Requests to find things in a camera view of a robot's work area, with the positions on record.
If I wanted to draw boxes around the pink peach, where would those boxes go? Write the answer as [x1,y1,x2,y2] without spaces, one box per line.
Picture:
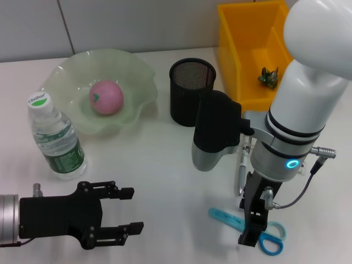
[89,80,124,116]

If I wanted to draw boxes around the black mesh pen holder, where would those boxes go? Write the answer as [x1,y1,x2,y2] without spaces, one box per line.
[168,57,217,127]

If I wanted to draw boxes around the green glass fruit plate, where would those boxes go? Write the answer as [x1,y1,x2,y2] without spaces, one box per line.
[41,48,159,135]

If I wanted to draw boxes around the clear water bottle green label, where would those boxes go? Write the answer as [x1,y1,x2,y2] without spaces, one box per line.
[27,92,87,181]

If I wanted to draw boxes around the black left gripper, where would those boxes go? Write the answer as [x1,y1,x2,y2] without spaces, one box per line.
[19,180,145,250]

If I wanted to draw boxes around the green plastic wrapper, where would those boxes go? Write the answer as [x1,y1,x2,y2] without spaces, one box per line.
[257,67,281,90]

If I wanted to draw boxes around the blue scissors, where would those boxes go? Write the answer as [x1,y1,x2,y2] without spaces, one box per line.
[208,207,289,256]

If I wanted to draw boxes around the right gripper cable with plug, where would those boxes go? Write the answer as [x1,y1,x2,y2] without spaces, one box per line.
[263,146,338,211]

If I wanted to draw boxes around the yellow plastic bin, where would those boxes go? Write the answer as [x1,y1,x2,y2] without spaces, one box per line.
[217,0,297,113]

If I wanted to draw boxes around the left gripper cable with plug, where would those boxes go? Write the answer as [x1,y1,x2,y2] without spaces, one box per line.
[0,183,44,246]

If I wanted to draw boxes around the silver pen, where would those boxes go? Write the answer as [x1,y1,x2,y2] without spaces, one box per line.
[236,137,252,196]

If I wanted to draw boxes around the gripper cable with plug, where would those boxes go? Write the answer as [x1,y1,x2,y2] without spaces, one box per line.
[0,183,44,246]
[263,146,338,211]

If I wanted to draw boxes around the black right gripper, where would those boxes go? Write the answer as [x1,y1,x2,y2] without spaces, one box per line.
[238,170,283,248]

